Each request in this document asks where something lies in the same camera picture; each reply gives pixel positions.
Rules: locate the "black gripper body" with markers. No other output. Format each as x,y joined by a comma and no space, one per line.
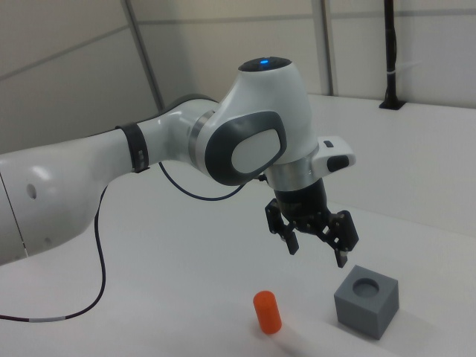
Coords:
303,208

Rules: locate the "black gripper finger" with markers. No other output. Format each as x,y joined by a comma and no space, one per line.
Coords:
277,223
344,232

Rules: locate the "orange cylinder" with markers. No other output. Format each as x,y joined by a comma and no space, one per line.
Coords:
267,312

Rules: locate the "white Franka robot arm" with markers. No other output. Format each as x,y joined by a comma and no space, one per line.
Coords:
245,111

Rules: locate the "grey block with round hole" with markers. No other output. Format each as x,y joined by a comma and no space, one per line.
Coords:
357,310

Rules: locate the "black pole with base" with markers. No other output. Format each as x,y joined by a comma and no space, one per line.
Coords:
391,52

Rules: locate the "upright grey partition post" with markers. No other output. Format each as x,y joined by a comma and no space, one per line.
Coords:
328,48

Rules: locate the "slanted grey partition post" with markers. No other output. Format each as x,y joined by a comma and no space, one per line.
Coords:
147,56

